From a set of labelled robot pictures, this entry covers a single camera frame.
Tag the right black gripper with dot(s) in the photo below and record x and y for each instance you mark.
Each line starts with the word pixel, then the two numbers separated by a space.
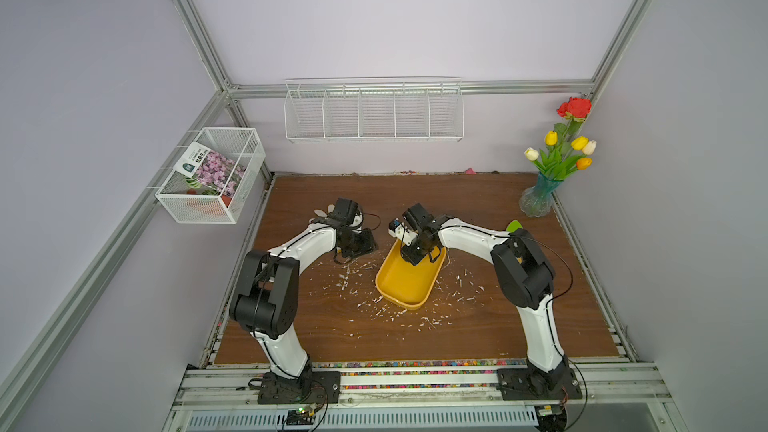
pixel 408 254

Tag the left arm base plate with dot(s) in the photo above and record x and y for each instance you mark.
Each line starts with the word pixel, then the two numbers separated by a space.
pixel 311 387

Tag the yellow plastic storage box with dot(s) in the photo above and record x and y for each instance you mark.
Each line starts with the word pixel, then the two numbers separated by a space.
pixel 406 285

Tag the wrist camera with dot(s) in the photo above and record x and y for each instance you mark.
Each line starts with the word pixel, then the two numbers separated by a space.
pixel 412 223
pixel 345 212

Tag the white wire wall shelf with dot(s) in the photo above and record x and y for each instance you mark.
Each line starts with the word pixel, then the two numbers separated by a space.
pixel 383 110

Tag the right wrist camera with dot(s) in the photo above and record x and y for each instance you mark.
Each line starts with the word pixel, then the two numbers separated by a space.
pixel 412 223

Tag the purple flower seed packet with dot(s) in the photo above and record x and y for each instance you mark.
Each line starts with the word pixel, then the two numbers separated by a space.
pixel 209 172

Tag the white cotton work glove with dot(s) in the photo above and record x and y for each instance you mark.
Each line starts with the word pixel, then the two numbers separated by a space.
pixel 324 213

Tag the aluminium front rail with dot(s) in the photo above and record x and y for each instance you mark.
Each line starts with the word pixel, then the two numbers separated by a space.
pixel 475 396

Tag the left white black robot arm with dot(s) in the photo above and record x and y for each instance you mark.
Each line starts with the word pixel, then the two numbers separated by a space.
pixel 265 298

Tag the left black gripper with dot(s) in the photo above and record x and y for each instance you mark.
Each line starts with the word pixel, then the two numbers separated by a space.
pixel 367 244

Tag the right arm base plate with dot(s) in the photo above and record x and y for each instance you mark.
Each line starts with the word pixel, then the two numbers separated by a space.
pixel 531 384

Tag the green yellow toy trowel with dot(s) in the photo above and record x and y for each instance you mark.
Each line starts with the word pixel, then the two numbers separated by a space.
pixel 513 226

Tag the glass vase with flowers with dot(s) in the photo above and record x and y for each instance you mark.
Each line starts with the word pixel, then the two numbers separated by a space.
pixel 565 152

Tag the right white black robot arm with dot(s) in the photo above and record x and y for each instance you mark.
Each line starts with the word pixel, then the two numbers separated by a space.
pixel 524 274

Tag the white wire basket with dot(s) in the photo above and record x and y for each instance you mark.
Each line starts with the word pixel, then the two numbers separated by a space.
pixel 186 206

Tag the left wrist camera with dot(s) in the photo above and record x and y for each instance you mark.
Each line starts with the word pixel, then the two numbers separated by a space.
pixel 345 212

